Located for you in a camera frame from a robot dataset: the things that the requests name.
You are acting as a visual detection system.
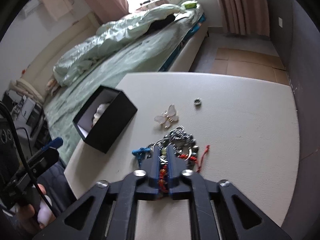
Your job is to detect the bead jewelry pile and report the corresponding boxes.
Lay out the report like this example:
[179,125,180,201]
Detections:
[147,126,199,194]

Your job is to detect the red cord charm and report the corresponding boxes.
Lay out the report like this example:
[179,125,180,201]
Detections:
[196,145,210,173]

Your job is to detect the white plastic bag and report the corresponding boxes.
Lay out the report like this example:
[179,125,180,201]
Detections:
[92,103,110,126]

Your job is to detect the black jewelry box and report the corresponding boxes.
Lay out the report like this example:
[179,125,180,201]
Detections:
[73,86,137,153]

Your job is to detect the left hand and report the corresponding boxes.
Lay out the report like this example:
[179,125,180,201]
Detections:
[16,198,56,235]

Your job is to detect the blue bead tassel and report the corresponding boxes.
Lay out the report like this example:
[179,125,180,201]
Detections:
[132,147,151,167]

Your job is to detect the dark blue trouser leg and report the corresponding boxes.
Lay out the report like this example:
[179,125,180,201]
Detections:
[37,160,76,215]

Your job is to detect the cream padded headboard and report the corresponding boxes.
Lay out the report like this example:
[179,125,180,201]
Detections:
[9,12,100,104]

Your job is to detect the white butterfly brooch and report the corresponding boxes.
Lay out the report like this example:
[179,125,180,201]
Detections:
[154,104,179,129]

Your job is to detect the light green duvet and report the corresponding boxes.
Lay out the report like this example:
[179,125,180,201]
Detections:
[53,4,186,87]

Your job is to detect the green bed sheet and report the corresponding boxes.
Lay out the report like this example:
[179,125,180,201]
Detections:
[44,4,206,164]

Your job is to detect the beige hanging towel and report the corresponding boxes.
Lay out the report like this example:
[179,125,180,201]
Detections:
[39,0,73,22]

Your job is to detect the white air conditioner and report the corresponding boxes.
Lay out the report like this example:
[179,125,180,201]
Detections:
[21,0,42,18]

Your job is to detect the flattened cardboard sheets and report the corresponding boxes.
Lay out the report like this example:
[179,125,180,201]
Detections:
[210,48,290,86]

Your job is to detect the green box on bed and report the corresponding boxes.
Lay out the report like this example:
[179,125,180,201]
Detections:
[181,0,197,9]

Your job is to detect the right pink curtain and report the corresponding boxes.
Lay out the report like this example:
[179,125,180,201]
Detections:
[217,0,270,37]

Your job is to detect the black cable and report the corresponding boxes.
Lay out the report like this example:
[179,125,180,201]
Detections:
[0,100,58,218]

